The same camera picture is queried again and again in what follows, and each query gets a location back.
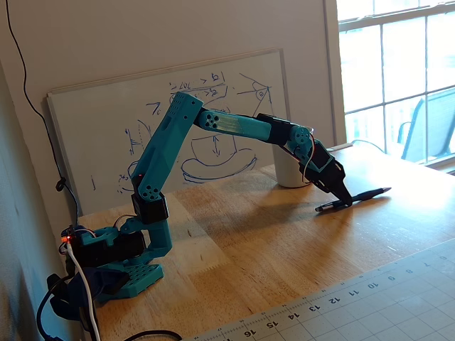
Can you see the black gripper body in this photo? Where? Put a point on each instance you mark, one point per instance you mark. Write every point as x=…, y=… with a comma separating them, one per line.
x=333, y=176

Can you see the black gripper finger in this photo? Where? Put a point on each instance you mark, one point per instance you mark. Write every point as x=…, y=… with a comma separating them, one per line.
x=343, y=197

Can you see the dark blue ballpoint pen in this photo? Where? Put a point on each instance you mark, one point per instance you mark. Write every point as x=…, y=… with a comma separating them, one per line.
x=369, y=194

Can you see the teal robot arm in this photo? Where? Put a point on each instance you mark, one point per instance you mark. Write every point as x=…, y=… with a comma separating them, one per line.
x=163, y=142

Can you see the white ceramic mug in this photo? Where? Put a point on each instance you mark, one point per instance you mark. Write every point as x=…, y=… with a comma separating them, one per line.
x=286, y=170

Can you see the blue patio chair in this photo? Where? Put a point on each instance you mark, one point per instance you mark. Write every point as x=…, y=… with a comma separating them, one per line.
x=437, y=124

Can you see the grey gridded cutting mat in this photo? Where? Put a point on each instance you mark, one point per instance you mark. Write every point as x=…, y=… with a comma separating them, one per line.
x=373, y=312

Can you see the white framed window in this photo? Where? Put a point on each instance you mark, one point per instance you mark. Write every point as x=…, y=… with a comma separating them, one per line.
x=401, y=53

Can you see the whiteboard with blue drawings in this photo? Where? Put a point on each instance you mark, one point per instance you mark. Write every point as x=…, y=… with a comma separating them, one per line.
x=106, y=124

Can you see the dark blue table clamp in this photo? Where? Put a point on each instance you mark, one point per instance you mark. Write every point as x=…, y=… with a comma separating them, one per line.
x=103, y=280

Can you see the motor controller board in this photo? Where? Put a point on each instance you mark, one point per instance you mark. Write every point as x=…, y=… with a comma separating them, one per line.
x=68, y=238

